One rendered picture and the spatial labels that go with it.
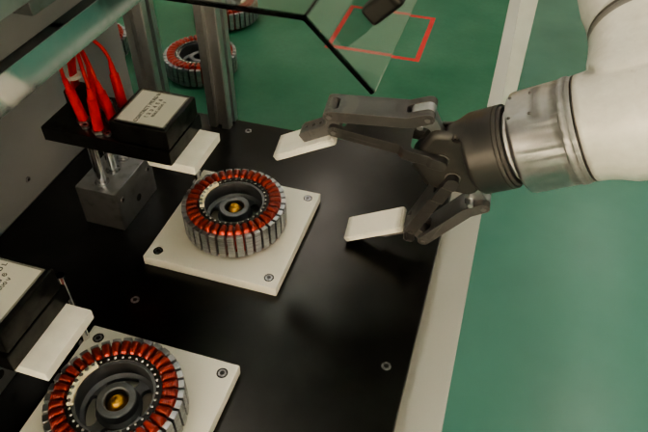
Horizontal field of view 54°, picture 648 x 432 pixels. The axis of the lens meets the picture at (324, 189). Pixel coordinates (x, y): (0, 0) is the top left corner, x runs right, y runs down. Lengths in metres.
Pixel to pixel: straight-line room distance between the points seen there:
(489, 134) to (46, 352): 0.38
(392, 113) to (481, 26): 0.65
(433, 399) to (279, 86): 0.55
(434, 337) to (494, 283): 1.08
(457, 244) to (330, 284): 0.17
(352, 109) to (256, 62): 0.51
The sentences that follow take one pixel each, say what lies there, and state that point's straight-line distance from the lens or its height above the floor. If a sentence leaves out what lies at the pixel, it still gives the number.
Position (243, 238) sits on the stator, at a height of 0.81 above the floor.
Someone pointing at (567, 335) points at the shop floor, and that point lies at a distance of 1.68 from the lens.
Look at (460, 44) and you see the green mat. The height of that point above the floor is 0.75.
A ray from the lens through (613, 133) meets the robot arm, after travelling 0.52.
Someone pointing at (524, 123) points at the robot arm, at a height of 0.98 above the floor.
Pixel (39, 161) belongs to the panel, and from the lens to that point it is 0.83.
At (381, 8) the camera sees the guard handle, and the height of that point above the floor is 1.05.
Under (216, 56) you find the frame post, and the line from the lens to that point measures 0.82.
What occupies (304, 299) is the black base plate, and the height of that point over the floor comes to 0.77.
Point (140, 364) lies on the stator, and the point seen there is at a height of 0.81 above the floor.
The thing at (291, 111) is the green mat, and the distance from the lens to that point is 0.94.
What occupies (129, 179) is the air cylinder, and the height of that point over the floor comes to 0.82.
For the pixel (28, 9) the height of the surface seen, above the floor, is 1.03.
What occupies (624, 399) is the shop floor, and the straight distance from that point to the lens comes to 1.63.
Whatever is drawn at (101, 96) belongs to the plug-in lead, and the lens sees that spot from 0.68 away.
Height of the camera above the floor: 1.28
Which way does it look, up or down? 42 degrees down
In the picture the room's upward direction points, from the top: straight up
